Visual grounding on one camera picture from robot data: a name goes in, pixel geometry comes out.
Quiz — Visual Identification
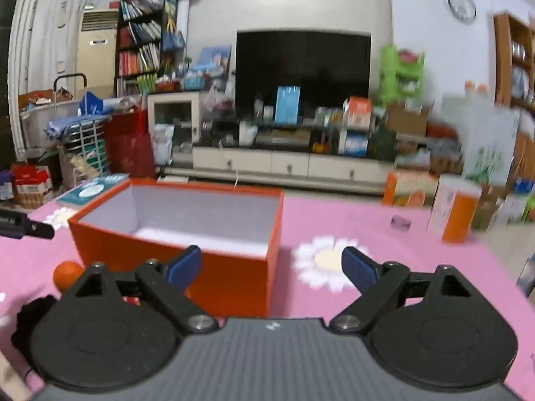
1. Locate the trolley with black handle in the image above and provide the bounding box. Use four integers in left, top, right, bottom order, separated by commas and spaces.
19, 73, 88, 149

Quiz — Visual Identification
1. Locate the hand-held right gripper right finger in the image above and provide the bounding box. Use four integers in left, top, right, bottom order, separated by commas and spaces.
329, 246, 471, 335

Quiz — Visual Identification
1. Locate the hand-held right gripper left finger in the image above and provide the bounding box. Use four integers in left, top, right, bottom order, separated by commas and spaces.
73, 246, 218, 335

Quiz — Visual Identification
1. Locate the round wall clock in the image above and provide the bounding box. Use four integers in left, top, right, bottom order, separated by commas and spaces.
448, 0, 477, 23

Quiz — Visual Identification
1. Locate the black bookshelf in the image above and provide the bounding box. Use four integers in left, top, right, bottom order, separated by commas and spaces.
115, 0, 205, 97

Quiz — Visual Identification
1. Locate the red and white carton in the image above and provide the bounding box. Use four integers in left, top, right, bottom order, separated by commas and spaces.
12, 163, 54, 210

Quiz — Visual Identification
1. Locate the white plastic bag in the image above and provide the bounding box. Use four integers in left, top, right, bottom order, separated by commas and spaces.
152, 124, 174, 165

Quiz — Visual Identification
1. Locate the teal book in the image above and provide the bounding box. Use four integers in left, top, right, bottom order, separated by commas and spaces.
56, 173, 130, 210

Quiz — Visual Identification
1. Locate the standing air conditioner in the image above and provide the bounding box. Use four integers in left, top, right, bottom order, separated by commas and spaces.
77, 8, 120, 101

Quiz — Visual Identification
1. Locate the small orange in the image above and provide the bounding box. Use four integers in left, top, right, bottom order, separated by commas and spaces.
53, 261, 85, 292

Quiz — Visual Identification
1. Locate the black cloth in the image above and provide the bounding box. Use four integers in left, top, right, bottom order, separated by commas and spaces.
10, 294, 59, 368

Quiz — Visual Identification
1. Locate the purple packet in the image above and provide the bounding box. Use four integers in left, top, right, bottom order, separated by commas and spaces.
0, 170, 15, 201

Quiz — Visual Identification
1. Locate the pink floral tablecloth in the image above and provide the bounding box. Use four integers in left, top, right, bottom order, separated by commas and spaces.
0, 192, 531, 401

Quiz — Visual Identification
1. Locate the white television stand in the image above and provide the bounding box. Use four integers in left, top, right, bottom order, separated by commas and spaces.
171, 142, 394, 195

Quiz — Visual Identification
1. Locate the blue bag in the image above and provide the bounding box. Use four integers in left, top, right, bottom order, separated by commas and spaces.
79, 92, 115, 115

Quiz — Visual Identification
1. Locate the brown cardboard box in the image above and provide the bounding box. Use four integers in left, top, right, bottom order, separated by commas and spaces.
387, 102, 431, 136

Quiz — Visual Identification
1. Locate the light blue box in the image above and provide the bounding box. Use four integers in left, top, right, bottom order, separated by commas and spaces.
275, 86, 302, 125

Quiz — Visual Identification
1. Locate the dark green bag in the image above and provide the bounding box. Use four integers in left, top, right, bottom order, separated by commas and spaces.
372, 127, 398, 161

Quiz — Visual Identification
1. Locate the orange and white canister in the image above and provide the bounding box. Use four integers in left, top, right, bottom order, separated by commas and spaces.
426, 174, 482, 243

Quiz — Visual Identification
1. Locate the orange cardboard box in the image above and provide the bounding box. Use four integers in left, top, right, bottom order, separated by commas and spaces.
68, 178, 285, 318

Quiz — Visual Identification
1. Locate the wire rack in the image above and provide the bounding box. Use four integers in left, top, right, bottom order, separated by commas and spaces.
48, 123, 111, 188

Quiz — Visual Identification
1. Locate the white glass-door cabinet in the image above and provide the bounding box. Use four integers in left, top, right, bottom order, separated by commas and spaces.
147, 91, 201, 168

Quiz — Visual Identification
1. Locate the wooden shelf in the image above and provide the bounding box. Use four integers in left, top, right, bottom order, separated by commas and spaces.
493, 12, 535, 109

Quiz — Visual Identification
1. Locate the black television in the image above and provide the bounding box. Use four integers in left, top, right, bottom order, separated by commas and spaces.
236, 30, 372, 124

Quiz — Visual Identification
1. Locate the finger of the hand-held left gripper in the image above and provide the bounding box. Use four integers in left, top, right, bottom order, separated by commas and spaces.
0, 209, 55, 240

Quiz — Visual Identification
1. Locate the beige cloth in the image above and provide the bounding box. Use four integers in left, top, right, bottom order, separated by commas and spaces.
0, 349, 34, 401

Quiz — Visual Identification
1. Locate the folded blue cloth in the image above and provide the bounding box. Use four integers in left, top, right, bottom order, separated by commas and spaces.
48, 117, 105, 139

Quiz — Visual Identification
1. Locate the orange and white carton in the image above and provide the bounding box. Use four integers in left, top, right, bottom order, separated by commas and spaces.
346, 97, 372, 132

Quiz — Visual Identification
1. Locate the red paper bag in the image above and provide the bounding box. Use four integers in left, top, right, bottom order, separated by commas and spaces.
104, 110, 149, 137
106, 133, 157, 178

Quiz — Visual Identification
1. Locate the blue picture book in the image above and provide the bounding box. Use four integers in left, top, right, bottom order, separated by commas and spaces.
196, 46, 232, 78

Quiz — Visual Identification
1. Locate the blue and white box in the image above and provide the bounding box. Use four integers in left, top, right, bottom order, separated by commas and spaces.
338, 129, 369, 155

